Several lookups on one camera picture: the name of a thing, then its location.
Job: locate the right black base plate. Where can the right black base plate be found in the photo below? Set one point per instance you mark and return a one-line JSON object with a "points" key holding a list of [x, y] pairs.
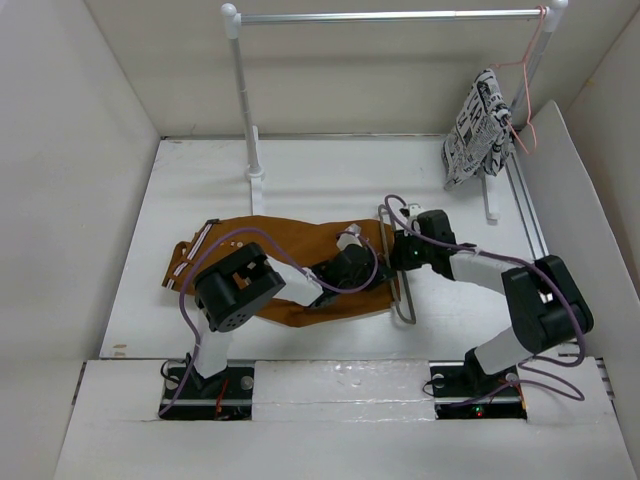
{"points": [[457, 398]]}

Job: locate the brown trousers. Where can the brown trousers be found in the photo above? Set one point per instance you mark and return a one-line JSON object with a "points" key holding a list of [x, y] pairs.
{"points": [[308, 244]]}

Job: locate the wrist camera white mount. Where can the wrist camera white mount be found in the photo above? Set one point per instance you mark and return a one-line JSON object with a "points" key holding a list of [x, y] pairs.
{"points": [[350, 236], [411, 212]]}

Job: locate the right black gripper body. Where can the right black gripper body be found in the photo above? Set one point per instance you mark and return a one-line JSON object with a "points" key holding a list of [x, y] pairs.
{"points": [[411, 250]]}

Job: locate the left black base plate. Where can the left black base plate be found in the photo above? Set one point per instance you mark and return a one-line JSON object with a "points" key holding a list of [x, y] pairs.
{"points": [[226, 397]]}

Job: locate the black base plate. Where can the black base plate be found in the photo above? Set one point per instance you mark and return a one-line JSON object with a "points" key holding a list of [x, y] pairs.
{"points": [[457, 398], [226, 397]]}

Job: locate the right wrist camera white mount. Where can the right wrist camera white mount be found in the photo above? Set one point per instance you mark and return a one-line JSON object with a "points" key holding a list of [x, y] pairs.
{"points": [[411, 212]]}

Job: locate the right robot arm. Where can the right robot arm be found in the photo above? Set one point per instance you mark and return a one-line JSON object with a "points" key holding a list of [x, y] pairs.
{"points": [[545, 305]]}

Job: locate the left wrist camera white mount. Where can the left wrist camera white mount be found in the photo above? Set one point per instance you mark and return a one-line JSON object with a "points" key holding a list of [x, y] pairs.
{"points": [[350, 236]]}

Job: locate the white and silver clothes rack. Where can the white and silver clothes rack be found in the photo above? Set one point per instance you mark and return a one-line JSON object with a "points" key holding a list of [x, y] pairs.
{"points": [[235, 20]]}

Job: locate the pink clothes hanger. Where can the pink clothes hanger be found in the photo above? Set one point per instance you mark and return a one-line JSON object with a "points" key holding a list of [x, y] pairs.
{"points": [[524, 62]]}

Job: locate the grey clothes hanger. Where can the grey clothes hanger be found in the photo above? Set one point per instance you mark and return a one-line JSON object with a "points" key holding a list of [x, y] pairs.
{"points": [[400, 288]]}

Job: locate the black and white patterned garment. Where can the black and white patterned garment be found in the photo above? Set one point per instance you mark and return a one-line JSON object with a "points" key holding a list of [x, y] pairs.
{"points": [[480, 139]]}

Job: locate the white foam block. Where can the white foam block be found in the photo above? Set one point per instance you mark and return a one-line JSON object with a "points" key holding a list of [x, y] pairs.
{"points": [[374, 391]]}

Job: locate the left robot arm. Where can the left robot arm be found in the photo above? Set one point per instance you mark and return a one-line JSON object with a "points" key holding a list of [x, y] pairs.
{"points": [[250, 283]]}

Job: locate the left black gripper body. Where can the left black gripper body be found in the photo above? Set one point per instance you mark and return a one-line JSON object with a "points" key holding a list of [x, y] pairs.
{"points": [[365, 276]]}

